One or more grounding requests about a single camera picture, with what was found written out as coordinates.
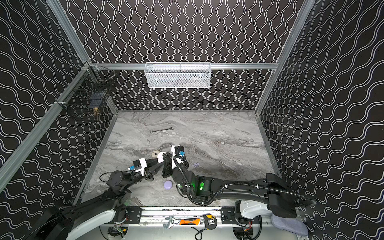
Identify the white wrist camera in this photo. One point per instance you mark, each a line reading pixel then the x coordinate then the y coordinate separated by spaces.
pixel 178 154
pixel 139 166

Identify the purple round charging case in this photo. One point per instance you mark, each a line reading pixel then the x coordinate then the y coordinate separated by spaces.
pixel 168 185

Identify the white wire mesh basket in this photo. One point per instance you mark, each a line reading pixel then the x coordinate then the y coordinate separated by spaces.
pixel 177 75

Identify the black wire basket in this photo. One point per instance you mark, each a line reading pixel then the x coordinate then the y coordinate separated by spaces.
pixel 92 91

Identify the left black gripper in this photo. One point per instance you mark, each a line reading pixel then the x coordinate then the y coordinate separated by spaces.
pixel 151 167

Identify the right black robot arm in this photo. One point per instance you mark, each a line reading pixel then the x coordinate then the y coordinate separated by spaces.
pixel 271 191

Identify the adjustable wrench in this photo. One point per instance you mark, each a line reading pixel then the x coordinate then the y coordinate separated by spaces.
pixel 170 222

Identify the cream earbud charging case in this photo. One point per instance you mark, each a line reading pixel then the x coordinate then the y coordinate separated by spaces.
pixel 155 154

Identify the yellow black tape measure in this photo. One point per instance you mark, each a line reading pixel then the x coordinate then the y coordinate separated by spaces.
pixel 210 222

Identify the grey cloth pad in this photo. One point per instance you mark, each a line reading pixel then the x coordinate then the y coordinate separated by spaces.
pixel 293 226

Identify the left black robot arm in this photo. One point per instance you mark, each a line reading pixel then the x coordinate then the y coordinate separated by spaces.
pixel 69 222

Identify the white round charging case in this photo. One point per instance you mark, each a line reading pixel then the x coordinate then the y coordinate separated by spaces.
pixel 161 157

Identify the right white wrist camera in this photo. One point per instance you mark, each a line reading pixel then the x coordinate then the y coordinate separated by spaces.
pixel 178 154

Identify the steel combination wrench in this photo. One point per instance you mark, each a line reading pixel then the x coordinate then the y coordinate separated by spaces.
pixel 154 131

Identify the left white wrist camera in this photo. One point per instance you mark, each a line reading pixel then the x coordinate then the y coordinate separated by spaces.
pixel 139 166

